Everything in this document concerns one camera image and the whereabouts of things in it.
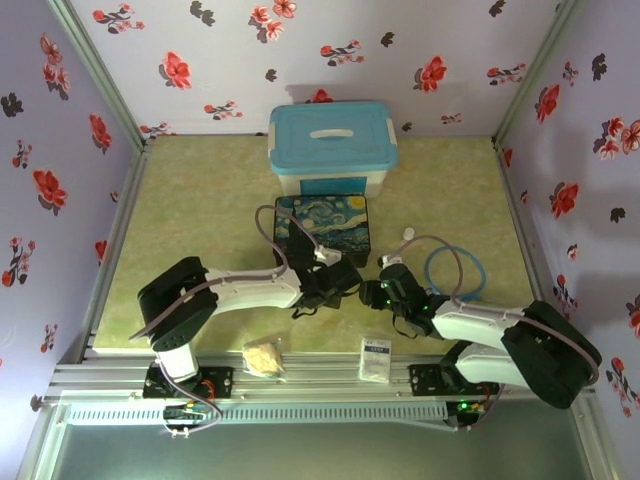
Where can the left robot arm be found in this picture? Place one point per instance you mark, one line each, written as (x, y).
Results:
(250, 292)

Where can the blue tube with metal disc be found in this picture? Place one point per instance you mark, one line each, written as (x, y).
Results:
(426, 270)

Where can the white packet with blue label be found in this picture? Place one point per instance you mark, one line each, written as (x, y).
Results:
(375, 360)

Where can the starry night print lockbox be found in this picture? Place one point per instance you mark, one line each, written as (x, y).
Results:
(340, 215)

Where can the small white pink bottle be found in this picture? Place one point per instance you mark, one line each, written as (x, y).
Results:
(409, 233)

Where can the clear bag of beige contents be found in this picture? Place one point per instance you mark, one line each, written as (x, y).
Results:
(261, 359)

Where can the green circuit board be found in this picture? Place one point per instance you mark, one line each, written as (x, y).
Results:
(469, 407)
(182, 413)

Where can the blue lid storage bin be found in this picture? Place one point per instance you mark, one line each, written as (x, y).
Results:
(332, 140)

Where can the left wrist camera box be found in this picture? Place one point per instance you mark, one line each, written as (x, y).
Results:
(327, 255)

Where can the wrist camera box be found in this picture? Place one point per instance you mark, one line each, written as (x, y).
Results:
(327, 255)
(389, 260)

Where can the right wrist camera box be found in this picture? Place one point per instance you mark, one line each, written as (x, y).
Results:
(389, 260)

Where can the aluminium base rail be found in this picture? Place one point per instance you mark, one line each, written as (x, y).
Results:
(320, 377)

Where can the aluminium side rail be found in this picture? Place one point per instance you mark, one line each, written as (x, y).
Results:
(131, 185)
(515, 200)

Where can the aluminium corner post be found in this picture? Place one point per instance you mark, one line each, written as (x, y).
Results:
(95, 65)
(540, 65)

